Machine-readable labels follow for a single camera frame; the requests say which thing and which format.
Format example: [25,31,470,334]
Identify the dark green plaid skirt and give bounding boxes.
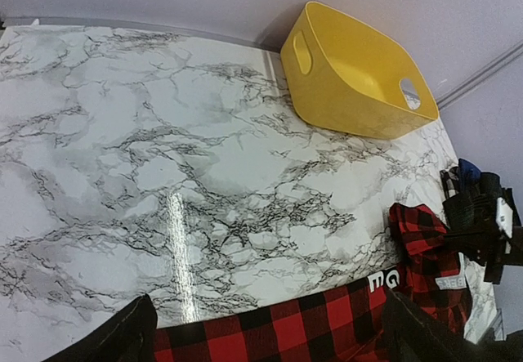
[443,172,503,233]

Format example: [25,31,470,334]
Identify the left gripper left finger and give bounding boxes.
[48,294,158,361]

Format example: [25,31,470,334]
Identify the yellow plastic basket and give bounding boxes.
[280,1,439,140]

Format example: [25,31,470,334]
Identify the red black plaid shirt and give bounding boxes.
[154,203,472,361]

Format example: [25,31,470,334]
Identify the folded blue garment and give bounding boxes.
[458,159,481,190]

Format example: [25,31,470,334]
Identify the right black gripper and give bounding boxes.
[443,188,522,284]

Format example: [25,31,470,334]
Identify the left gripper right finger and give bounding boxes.
[383,290,511,361]

